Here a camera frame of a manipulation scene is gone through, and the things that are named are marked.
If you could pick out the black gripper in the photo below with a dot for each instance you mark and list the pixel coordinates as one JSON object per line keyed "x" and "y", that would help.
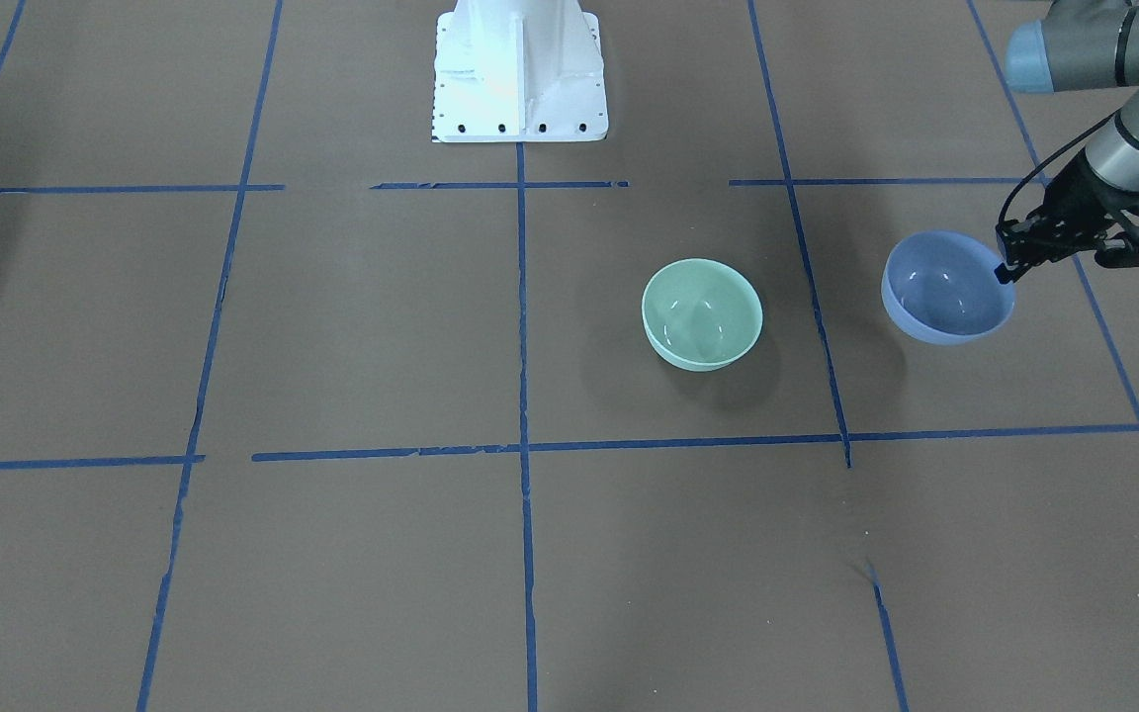
{"x": 1076, "y": 203}

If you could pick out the blue bowl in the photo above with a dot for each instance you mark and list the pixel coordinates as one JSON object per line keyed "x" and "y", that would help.
{"x": 940, "y": 287}

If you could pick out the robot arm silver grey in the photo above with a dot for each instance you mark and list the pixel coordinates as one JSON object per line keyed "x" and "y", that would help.
{"x": 1081, "y": 46}

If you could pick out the green bowl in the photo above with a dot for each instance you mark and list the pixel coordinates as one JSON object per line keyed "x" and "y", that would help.
{"x": 700, "y": 315}

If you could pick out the white pedestal column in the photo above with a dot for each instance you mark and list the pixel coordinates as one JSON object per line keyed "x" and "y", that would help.
{"x": 518, "y": 71}

